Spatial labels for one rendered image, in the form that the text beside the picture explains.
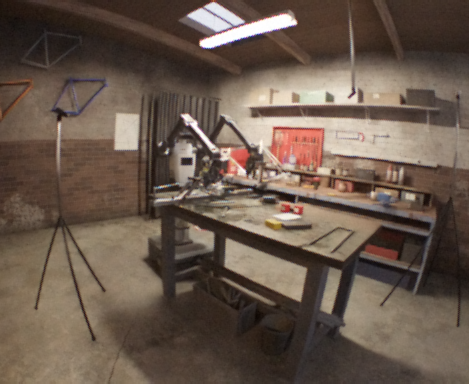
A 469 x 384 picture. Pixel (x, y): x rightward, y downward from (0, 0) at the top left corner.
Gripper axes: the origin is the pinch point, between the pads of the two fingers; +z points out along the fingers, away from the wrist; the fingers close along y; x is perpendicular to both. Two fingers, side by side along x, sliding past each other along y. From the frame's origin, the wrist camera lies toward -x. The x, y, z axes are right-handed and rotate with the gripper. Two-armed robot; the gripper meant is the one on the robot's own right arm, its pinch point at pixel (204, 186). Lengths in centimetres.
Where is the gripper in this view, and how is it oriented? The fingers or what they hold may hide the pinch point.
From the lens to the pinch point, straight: 182.4
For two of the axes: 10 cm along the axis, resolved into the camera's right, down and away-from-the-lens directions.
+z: -4.0, 8.9, -2.1
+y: -7.2, -1.6, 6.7
